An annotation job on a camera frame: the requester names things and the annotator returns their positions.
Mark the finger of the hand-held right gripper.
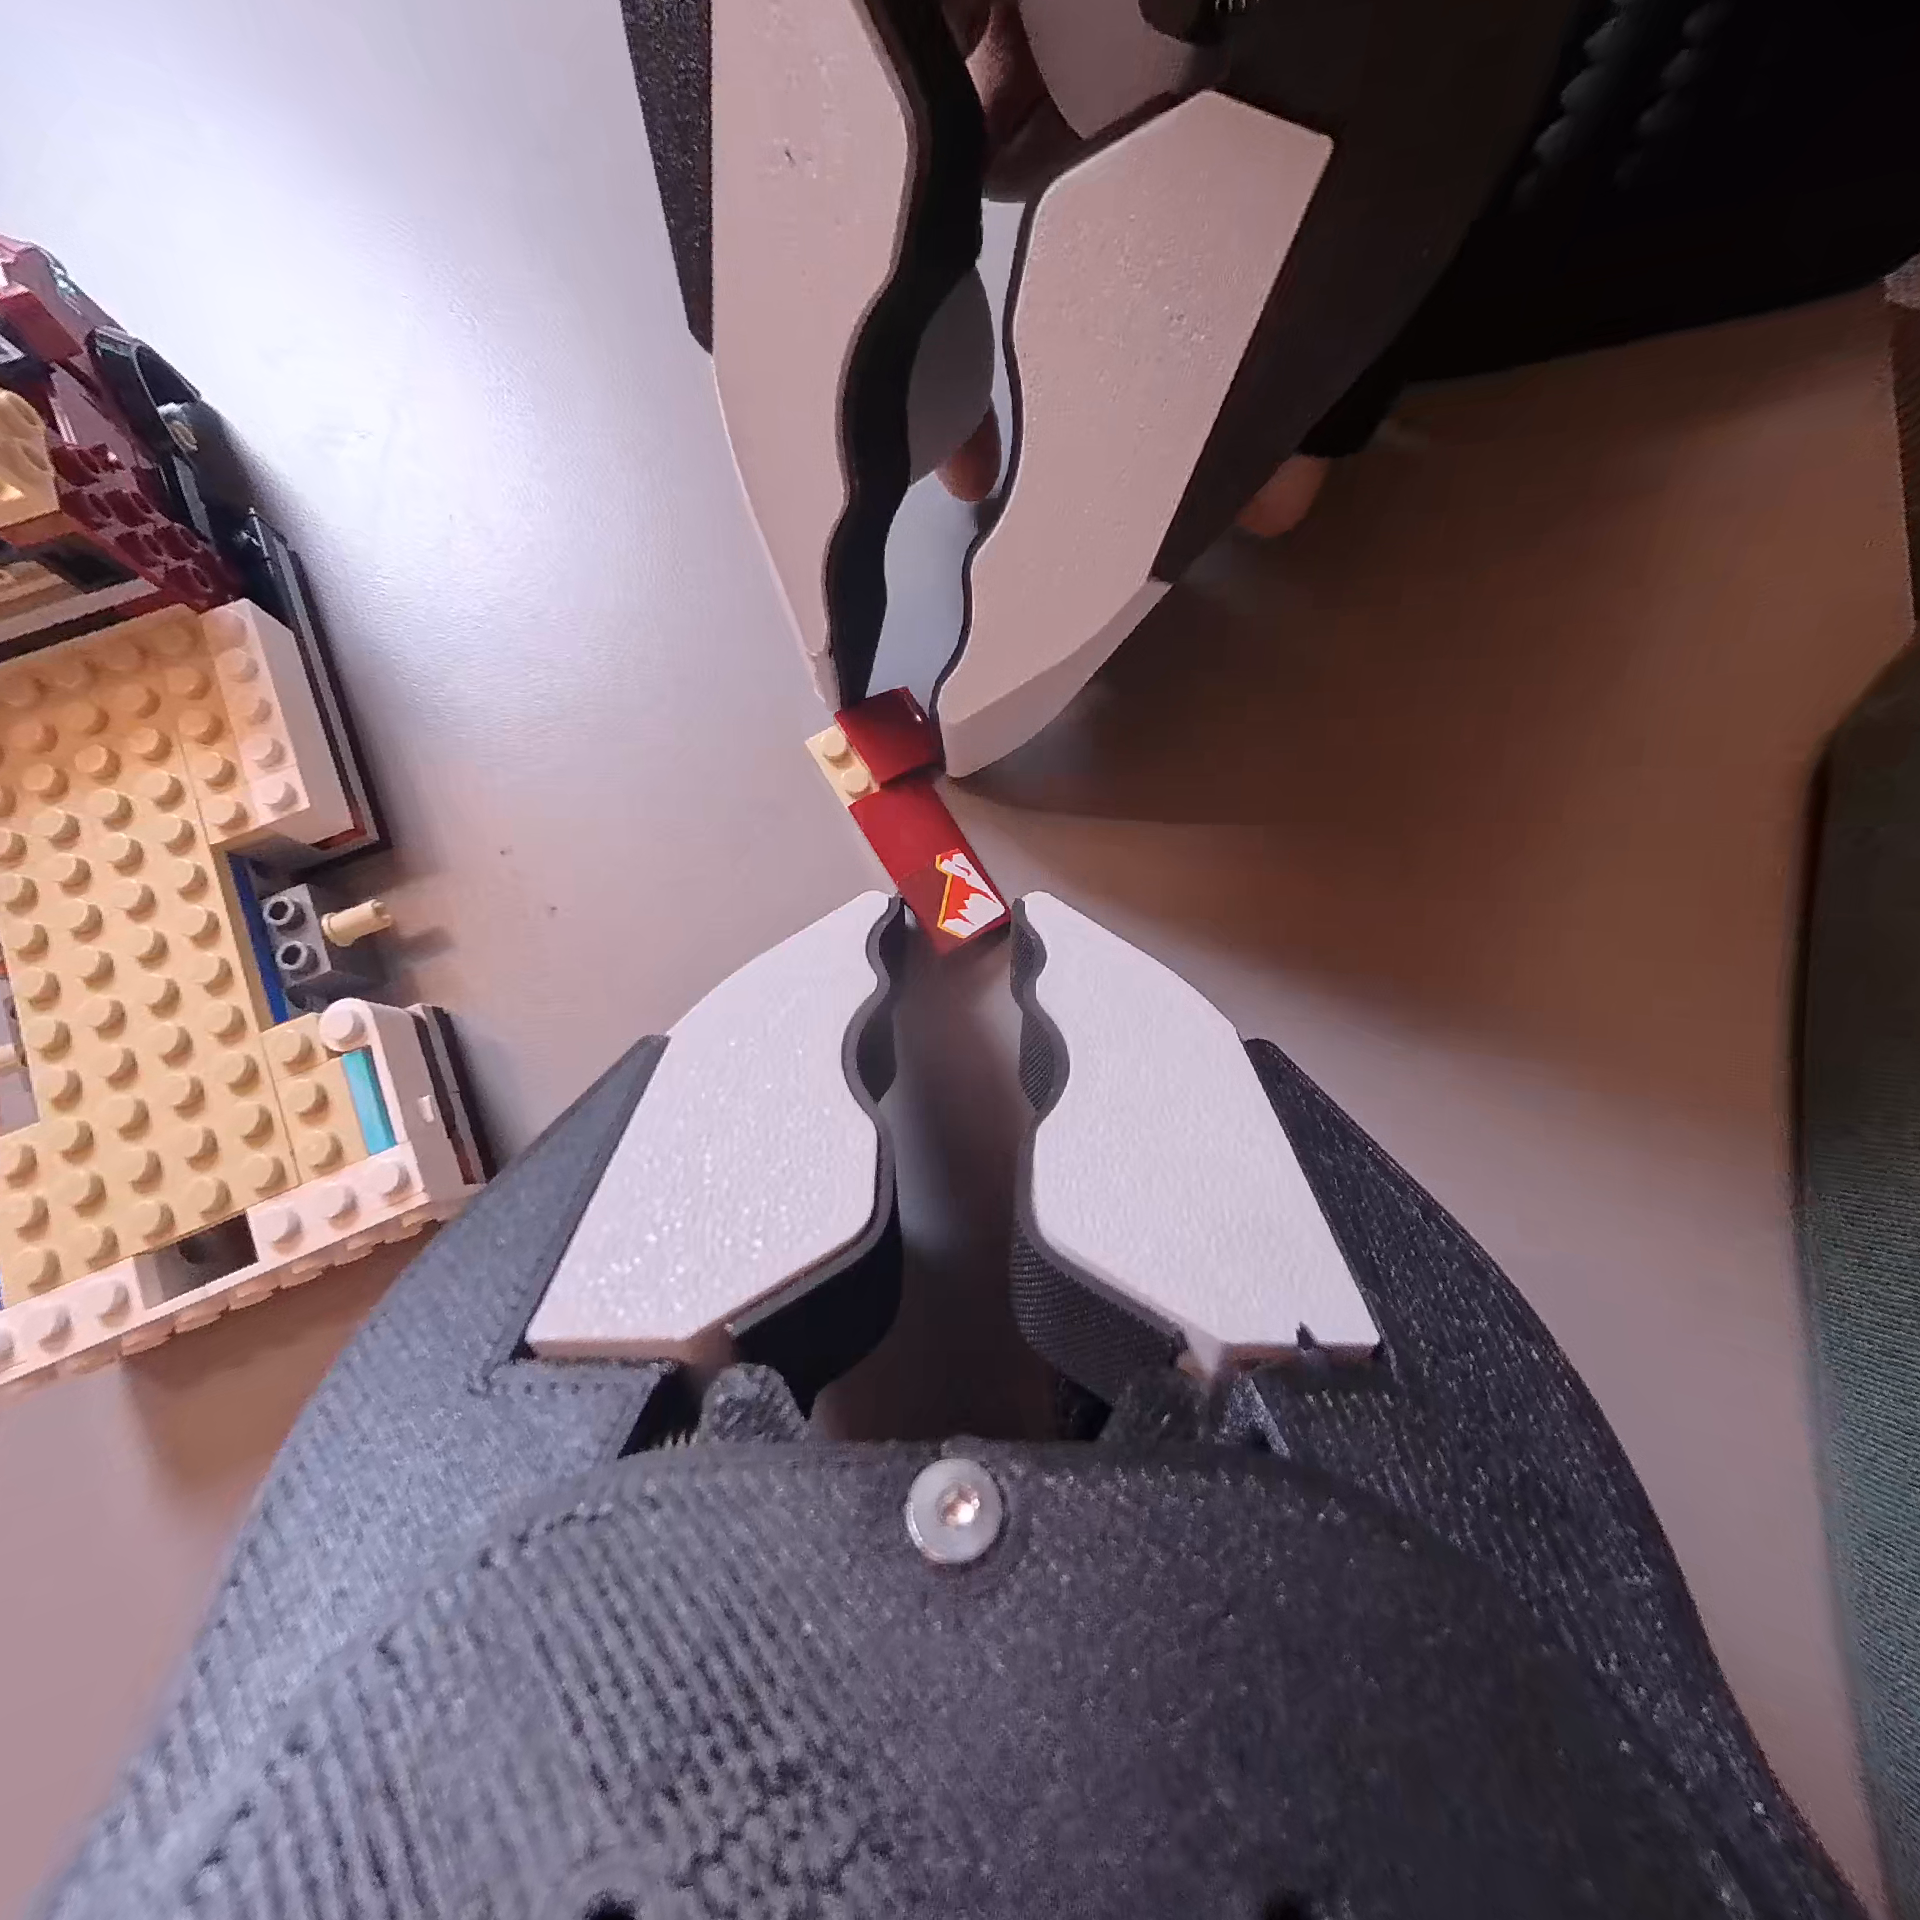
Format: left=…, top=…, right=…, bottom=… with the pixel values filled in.
left=702, top=0, right=992, bottom=706
left=933, top=89, right=1336, bottom=782

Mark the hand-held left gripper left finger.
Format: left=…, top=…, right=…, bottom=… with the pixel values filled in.
left=525, top=890, right=911, bottom=1369

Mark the dark red curved slope brick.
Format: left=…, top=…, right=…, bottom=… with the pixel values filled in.
left=851, top=777, right=965, bottom=904

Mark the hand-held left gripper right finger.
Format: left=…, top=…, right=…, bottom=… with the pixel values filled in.
left=1007, top=895, right=1382, bottom=1377

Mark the person's right hand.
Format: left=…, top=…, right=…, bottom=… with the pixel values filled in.
left=937, top=0, right=1332, bottom=543

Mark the grey desk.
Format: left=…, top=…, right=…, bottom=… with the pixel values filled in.
left=0, top=0, right=1920, bottom=1863

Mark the tan and dark red brick model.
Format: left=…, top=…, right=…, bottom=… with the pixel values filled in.
left=0, top=231, right=501, bottom=1390

